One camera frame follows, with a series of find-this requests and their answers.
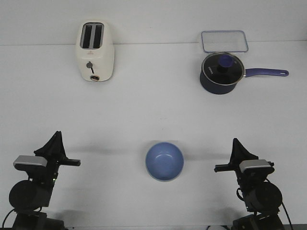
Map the glass pot lid blue knob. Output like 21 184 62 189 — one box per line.
202 52 245 86

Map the clear plastic container lid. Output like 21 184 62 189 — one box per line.
201 30 249 54

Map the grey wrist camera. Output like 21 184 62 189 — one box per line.
239 160 271 173
13 155 47 171

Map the white two-slot toaster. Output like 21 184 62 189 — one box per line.
75 20 115 82

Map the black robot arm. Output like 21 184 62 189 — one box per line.
9 131 81 230
214 138 284 230

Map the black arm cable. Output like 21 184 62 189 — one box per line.
1 208 17 228
236 177 294 230

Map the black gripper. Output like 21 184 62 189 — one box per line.
26 131 81 189
214 138 275 192

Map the blue plastic bowl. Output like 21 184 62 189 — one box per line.
145 142 185 182

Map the dark blue saucepan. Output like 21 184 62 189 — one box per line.
200 52 289 94

